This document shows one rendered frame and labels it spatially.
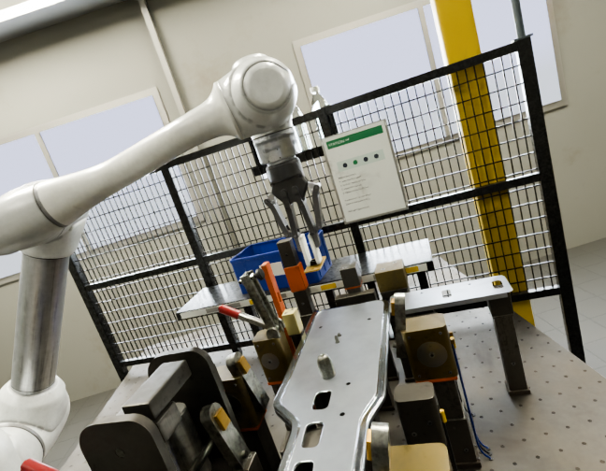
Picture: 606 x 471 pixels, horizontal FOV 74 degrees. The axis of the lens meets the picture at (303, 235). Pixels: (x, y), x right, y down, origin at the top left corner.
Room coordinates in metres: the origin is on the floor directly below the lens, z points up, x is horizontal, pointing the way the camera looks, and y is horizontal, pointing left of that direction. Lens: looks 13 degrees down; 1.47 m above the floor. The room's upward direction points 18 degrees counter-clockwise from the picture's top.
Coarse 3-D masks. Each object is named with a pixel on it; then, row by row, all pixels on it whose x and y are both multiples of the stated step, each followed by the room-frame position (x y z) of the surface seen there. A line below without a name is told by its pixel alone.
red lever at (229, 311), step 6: (222, 306) 0.94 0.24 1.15; (222, 312) 0.94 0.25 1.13; (228, 312) 0.93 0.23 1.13; (234, 312) 0.93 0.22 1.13; (240, 312) 0.94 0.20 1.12; (234, 318) 0.93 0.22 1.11; (240, 318) 0.93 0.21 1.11; (246, 318) 0.92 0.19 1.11; (252, 318) 0.93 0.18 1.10; (258, 324) 0.92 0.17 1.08; (264, 324) 0.91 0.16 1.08; (276, 324) 0.92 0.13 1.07
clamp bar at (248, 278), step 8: (248, 272) 0.93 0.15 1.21; (256, 272) 0.90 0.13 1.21; (264, 272) 0.92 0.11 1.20; (240, 280) 0.92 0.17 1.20; (248, 280) 0.90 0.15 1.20; (256, 280) 0.93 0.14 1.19; (248, 288) 0.90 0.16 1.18; (256, 288) 0.93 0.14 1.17; (256, 296) 0.90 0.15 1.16; (264, 296) 0.92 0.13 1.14; (256, 304) 0.90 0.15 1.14; (264, 304) 0.90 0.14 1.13; (264, 312) 0.90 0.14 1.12; (272, 312) 0.92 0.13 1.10; (264, 320) 0.90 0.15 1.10; (272, 320) 0.90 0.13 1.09; (280, 328) 0.92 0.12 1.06; (280, 336) 0.89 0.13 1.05
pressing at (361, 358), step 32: (320, 320) 1.02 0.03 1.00; (352, 320) 0.96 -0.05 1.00; (384, 320) 0.91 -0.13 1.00; (320, 352) 0.85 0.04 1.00; (352, 352) 0.81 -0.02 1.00; (384, 352) 0.77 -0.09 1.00; (288, 384) 0.76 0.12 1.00; (320, 384) 0.73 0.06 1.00; (352, 384) 0.69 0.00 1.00; (384, 384) 0.67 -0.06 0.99; (288, 416) 0.66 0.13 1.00; (320, 416) 0.63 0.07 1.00; (352, 416) 0.61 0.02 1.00; (288, 448) 0.58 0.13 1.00; (320, 448) 0.56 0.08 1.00; (352, 448) 0.54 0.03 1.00
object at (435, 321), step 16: (416, 320) 0.77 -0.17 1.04; (432, 320) 0.75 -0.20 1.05; (416, 336) 0.73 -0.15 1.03; (432, 336) 0.72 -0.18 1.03; (448, 336) 0.72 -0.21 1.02; (416, 352) 0.73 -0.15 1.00; (432, 352) 0.72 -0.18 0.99; (448, 352) 0.72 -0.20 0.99; (416, 368) 0.74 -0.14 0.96; (432, 368) 0.73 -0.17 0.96; (448, 368) 0.72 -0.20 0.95; (448, 384) 0.73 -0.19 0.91; (448, 400) 0.73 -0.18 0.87; (448, 416) 0.73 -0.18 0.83; (464, 416) 0.73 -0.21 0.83; (448, 432) 0.73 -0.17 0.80; (464, 432) 0.72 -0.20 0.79; (448, 448) 0.73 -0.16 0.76; (464, 448) 0.72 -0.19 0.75; (480, 448) 0.73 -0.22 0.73; (464, 464) 0.72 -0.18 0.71; (480, 464) 0.71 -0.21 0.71
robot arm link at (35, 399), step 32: (32, 256) 0.95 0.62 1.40; (64, 256) 0.98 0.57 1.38; (32, 288) 0.96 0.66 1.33; (64, 288) 1.01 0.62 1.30; (32, 320) 0.96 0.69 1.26; (32, 352) 0.97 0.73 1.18; (32, 384) 0.97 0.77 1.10; (64, 384) 1.05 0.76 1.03; (0, 416) 0.94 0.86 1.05; (32, 416) 0.95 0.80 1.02; (64, 416) 1.05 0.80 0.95
